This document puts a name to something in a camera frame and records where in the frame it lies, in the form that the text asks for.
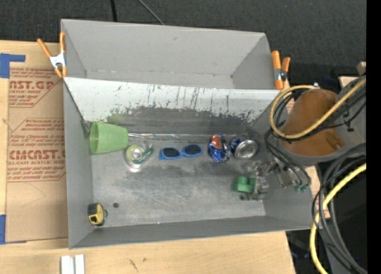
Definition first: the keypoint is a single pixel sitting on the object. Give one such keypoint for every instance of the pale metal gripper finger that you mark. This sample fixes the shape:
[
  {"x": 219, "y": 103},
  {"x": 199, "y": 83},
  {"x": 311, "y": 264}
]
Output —
[
  {"x": 258, "y": 169},
  {"x": 258, "y": 191}
]

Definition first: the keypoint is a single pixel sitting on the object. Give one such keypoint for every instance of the green toy block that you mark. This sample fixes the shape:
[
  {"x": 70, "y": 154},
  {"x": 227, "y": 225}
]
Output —
[{"x": 244, "y": 184}]

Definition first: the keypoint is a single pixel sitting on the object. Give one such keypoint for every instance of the blue can with silver top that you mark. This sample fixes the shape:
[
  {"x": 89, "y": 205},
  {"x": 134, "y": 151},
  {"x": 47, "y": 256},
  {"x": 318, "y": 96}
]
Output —
[{"x": 245, "y": 148}]

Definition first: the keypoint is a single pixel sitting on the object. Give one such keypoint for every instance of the crushed blue and red can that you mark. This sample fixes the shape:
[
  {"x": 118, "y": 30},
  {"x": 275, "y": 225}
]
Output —
[{"x": 218, "y": 149}]

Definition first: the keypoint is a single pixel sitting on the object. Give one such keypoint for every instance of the grey metal bin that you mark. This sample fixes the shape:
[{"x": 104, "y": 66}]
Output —
[{"x": 178, "y": 183}]

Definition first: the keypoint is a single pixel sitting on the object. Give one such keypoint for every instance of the blue sunglasses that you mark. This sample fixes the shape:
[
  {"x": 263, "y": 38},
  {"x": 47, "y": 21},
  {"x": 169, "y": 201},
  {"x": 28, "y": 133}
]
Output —
[{"x": 180, "y": 151}]

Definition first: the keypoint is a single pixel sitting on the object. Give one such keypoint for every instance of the green plastic cup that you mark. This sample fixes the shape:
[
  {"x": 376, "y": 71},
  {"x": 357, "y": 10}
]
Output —
[{"x": 107, "y": 138}]

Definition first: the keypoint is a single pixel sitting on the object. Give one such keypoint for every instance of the yellow and black tape measure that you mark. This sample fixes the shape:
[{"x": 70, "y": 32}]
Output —
[{"x": 96, "y": 214}]

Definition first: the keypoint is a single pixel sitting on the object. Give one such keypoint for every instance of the brown cardboard board red print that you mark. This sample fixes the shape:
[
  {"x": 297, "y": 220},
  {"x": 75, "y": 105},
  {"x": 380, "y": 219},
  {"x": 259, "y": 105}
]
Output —
[{"x": 35, "y": 201}]

